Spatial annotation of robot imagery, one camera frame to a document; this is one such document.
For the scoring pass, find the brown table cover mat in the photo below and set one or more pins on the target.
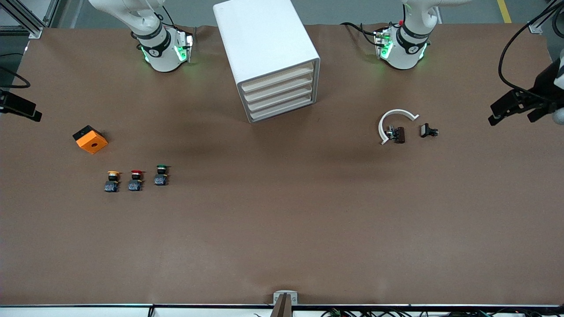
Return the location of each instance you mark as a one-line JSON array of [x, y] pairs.
[[282, 220]]

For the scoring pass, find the red push button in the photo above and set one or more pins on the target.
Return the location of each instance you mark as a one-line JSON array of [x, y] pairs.
[[135, 181]]

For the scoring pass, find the cream drawer cabinet base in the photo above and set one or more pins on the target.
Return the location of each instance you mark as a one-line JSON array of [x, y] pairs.
[[277, 108]]

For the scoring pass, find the small black component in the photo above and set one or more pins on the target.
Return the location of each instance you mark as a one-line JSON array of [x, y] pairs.
[[426, 130]]

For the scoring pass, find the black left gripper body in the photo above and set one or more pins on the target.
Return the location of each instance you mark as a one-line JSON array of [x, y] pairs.
[[544, 83]]

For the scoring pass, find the green push button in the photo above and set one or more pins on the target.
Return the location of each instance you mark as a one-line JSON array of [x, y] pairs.
[[161, 177]]

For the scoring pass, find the orange box with hole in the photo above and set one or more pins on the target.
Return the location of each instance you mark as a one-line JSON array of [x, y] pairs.
[[93, 143]]

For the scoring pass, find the aluminium frame profile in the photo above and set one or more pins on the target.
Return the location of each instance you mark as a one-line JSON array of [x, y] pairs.
[[535, 27], [37, 31]]

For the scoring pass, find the small brown component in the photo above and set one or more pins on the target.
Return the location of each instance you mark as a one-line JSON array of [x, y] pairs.
[[400, 134]]

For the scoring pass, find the white drawer cabinet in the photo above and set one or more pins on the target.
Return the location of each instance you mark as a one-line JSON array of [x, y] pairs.
[[260, 39]]

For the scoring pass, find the white curved plastic part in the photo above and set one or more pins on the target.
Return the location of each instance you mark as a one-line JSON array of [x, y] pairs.
[[381, 125]]

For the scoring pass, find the white table edge rail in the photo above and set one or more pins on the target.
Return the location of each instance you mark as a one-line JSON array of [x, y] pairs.
[[88, 311]]

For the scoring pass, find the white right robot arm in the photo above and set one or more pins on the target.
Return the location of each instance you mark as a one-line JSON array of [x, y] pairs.
[[163, 57]]

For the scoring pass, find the grey metal bracket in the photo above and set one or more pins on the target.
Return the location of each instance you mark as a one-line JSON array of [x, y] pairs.
[[277, 295]]

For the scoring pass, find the yellow push button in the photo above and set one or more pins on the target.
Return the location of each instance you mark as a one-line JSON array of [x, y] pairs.
[[112, 182]]

